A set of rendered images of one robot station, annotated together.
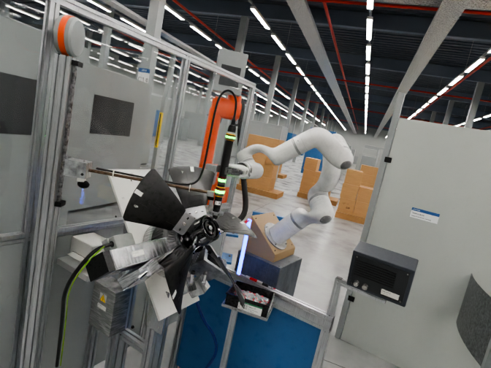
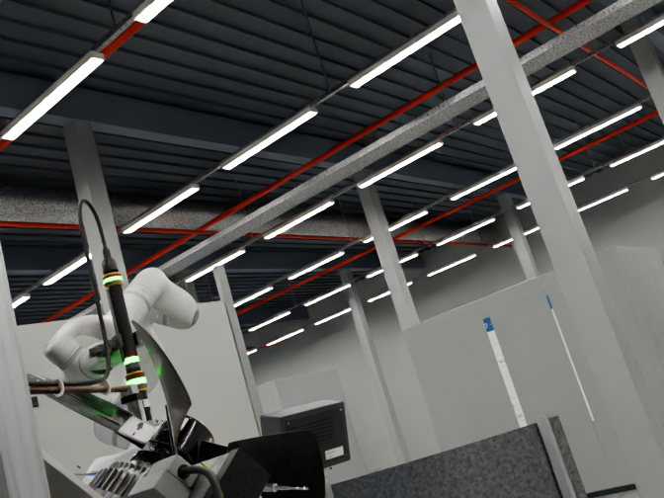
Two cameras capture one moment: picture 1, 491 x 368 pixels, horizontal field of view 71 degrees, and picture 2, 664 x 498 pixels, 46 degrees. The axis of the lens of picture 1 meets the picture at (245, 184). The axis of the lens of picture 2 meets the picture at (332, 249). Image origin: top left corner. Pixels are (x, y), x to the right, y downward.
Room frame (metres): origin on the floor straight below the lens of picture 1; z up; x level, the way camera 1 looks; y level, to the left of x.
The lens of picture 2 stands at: (0.51, 1.62, 1.10)
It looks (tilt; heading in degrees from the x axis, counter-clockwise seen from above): 14 degrees up; 288
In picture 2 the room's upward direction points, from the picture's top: 17 degrees counter-clockwise
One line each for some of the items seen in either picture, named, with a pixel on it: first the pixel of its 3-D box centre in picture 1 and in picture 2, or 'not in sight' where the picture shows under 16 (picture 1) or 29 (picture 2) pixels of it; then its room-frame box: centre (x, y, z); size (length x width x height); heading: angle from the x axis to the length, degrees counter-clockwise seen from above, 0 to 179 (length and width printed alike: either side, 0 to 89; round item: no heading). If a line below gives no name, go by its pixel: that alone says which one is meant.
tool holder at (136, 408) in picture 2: (215, 202); (139, 406); (1.53, 0.12, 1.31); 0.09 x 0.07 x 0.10; 96
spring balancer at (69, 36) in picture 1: (69, 36); not in sight; (1.46, 0.82, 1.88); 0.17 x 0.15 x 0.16; 151
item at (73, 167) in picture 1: (77, 168); not in sight; (1.47, 0.73, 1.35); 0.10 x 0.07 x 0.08; 96
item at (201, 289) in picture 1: (197, 285); not in sight; (1.51, 0.12, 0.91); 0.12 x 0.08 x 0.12; 61
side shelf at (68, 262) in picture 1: (104, 261); not in sight; (1.70, 0.64, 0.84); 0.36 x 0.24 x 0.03; 151
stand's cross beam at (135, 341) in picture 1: (136, 341); not in sight; (1.52, 0.36, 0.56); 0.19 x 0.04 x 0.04; 61
